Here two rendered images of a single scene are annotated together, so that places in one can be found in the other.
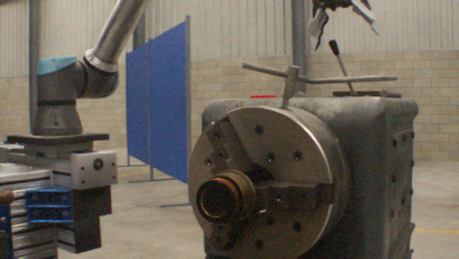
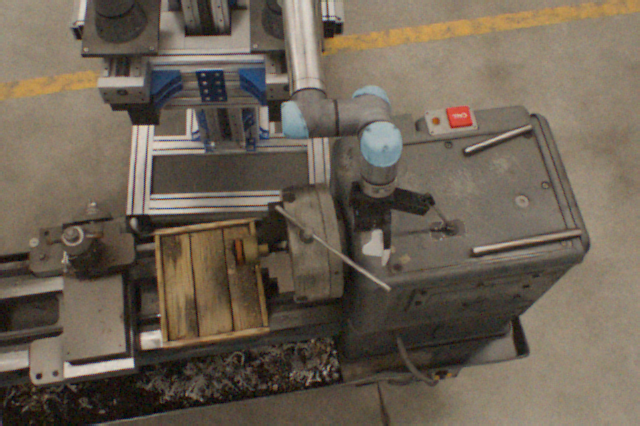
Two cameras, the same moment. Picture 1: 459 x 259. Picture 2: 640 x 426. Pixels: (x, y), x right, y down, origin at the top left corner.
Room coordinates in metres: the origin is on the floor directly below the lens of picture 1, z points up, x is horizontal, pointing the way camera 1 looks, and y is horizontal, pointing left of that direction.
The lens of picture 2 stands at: (0.48, -0.60, 2.80)
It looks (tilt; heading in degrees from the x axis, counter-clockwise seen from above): 65 degrees down; 47
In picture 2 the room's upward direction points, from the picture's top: 5 degrees clockwise
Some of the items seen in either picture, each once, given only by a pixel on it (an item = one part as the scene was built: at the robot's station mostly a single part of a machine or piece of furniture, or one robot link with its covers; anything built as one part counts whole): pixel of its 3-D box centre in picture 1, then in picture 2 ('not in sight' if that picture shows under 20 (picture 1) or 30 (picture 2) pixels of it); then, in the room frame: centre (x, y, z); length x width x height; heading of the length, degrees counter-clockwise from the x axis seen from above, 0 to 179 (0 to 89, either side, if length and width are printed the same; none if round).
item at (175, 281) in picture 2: not in sight; (210, 281); (0.70, 0.08, 0.89); 0.36 x 0.30 x 0.04; 60
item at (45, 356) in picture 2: not in sight; (81, 297); (0.38, 0.26, 0.90); 0.47 x 0.30 x 0.06; 60
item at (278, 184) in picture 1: (292, 194); (283, 278); (0.83, -0.10, 1.08); 0.12 x 0.11 x 0.05; 60
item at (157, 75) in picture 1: (150, 109); not in sight; (7.68, 1.38, 1.18); 4.12 x 0.80 x 2.35; 24
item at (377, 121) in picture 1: (322, 168); (445, 219); (1.30, -0.24, 1.06); 0.59 x 0.48 x 0.39; 150
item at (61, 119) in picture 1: (56, 117); (286, 8); (1.33, 0.52, 1.21); 0.15 x 0.15 x 0.10
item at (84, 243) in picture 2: not in sight; (74, 238); (0.46, 0.31, 1.13); 0.08 x 0.08 x 0.03
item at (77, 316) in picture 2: not in sight; (93, 284); (0.43, 0.25, 0.95); 0.43 x 0.17 x 0.05; 60
